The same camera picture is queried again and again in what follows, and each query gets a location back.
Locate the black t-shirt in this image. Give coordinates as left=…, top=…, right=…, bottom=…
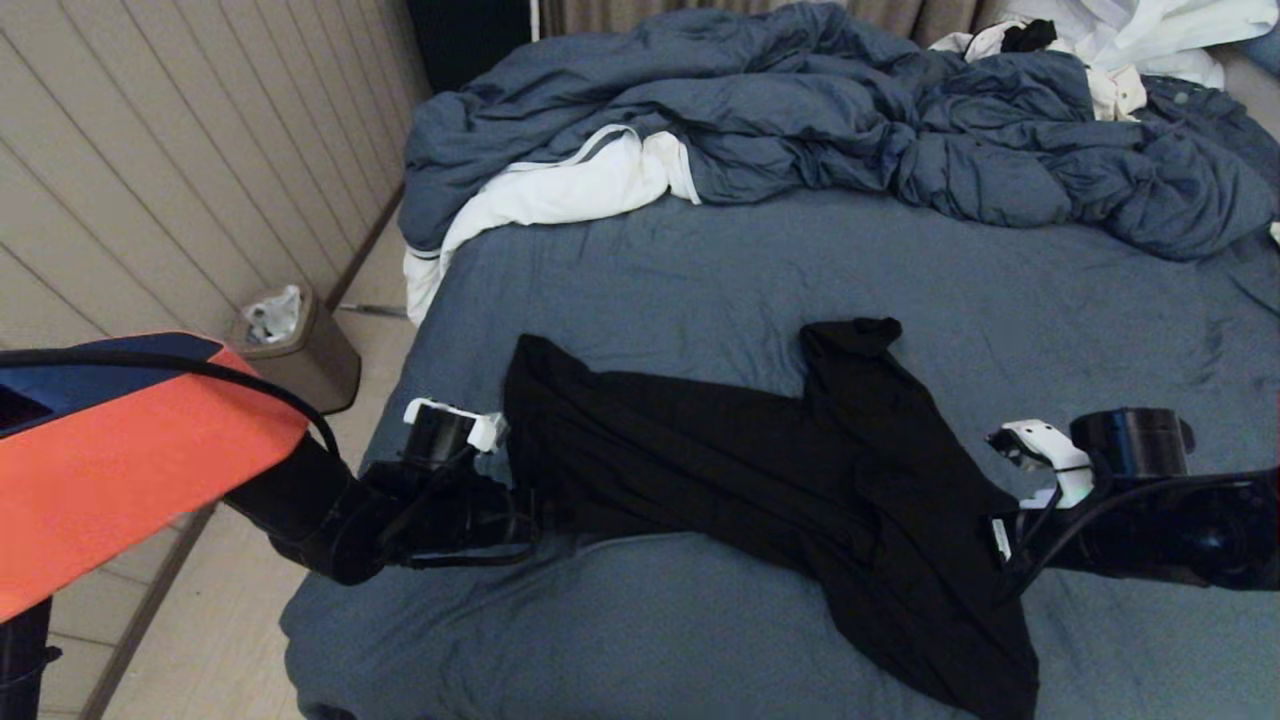
left=500, top=317, right=1041, bottom=720

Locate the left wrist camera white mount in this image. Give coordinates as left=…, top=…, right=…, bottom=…
left=403, top=397, right=509, bottom=469

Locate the beige curtain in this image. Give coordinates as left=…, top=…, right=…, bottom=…
left=540, top=0, right=1006, bottom=51

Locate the dark blue denim garment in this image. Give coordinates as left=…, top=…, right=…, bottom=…
left=1140, top=75, right=1280, bottom=201

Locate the white crumpled garment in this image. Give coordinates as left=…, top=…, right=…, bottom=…
left=930, top=0, right=1279, bottom=91

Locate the blue pillow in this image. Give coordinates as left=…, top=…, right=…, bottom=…
left=1240, top=20, right=1280, bottom=79

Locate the cream buttoned shirt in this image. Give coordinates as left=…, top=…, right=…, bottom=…
left=1087, top=63, right=1150, bottom=121

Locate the brown trash bin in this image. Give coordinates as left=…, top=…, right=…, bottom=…
left=228, top=287, right=363, bottom=416

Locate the dark cabinet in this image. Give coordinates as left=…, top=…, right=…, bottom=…
left=405, top=0, right=533, bottom=96

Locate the small black garment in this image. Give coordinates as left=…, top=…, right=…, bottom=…
left=1000, top=18, right=1058, bottom=53

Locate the bed with blue sheet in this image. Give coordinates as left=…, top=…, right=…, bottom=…
left=281, top=188, right=1280, bottom=720

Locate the crumpled blue duvet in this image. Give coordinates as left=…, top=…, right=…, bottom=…
left=400, top=3, right=1279, bottom=263

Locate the white quilt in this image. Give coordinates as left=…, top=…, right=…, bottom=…
left=404, top=125, right=701, bottom=329

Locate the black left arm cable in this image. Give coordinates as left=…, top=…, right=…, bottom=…
left=0, top=348, right=341, bottom=459

